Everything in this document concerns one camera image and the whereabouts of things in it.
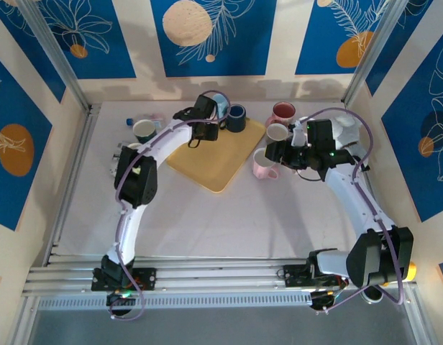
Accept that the grey mug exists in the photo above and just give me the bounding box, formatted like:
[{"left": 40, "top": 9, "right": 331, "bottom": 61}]
[{"left": 265, "top": 122, "right": 291, "bottom": 144}]

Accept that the slotted grey cable duct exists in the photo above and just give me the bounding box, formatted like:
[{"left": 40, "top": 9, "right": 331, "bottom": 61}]
[{"left": 36, "top": 291, "right": 313, "bottom": 311}]

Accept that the plastic water bottle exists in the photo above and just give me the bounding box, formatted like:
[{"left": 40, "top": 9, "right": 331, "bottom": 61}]
[{"left": 125, "top": 112, "right": 168, "bottom": 129}]

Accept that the pink patterned mug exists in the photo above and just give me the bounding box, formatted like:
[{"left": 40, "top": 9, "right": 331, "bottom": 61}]
[{"left": 270, "top": 101, "right": 297, "bottom": 127}]

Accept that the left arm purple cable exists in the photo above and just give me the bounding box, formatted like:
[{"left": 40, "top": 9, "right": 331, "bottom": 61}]
[{"left": 108, "top": 89, "right": 232, "bottom": 321}]

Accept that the aluminium side rail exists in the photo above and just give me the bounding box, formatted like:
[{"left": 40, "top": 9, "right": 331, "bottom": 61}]
[{"left": 43, "top": 103, "right": 100, "bottom": 267}]

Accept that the aluminium mounting rail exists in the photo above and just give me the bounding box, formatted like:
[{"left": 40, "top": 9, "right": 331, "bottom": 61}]
[{"left": 22, "top": 255, "right": 419, "bottom": 298}]

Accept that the dark green mug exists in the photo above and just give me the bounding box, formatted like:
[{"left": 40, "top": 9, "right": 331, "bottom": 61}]
[{"left": 132, "top": 119, "right": 158, "bottom": 144}]

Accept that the light blue mug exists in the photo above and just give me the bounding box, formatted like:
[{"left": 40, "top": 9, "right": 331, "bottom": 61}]
[{"left": 212, "top": 93, "right": 232, "bottom": 119}]

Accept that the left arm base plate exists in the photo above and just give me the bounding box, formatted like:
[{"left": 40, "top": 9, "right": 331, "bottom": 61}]
[{"left": 91, "top": 267, "right": 158, "bottom": 293}]

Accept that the aluminium frame post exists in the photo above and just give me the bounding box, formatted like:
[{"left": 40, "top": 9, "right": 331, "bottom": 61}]
[
  {"left": 342, "top": 0, "right": 409, "bottom": 106},
  {"left": 17, "top": 0, "right": 93, "bottom": 112}
]

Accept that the yellow tray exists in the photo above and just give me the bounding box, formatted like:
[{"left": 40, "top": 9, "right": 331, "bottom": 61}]
[{"left": 166, "top": 116, "right": 267, "bottom": 195}]

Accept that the grey white plush toy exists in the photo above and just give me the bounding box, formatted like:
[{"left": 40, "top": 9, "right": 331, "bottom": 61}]
[{"left": 332, "top": 114, "right": 370, "bottom": 173}]

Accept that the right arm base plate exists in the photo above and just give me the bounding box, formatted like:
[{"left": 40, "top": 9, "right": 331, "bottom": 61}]
[{"left": 282, "top": 264, "right": 349, "bottom": 289}]

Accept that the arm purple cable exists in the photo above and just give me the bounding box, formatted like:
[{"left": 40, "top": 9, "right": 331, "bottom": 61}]
[
  {"left": 296, "top": 107, "right": 406, "bottom": 316},
  {"left": 108, "top": 89, "right": 232, "bottom": 321}
]

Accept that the orange pill bottle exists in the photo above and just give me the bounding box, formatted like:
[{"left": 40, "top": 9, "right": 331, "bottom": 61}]
[{"left": 381, "top": 261, "right": 419, "bottom": 288}]

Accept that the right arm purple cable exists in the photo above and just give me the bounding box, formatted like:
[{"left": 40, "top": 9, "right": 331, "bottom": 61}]
[{"left": 296, "top": 107, "right": 406, "bottom": 316}]

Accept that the navy blue mug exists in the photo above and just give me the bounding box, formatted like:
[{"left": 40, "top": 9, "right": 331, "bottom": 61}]
[{"left": 219, "top": 103, "right": 248, "bottom": 133}]

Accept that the crumpled silver wrapper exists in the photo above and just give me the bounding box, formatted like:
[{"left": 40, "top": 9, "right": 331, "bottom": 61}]
[{"left": 109, "top": 142, "right": 126, "bottom": 177}]

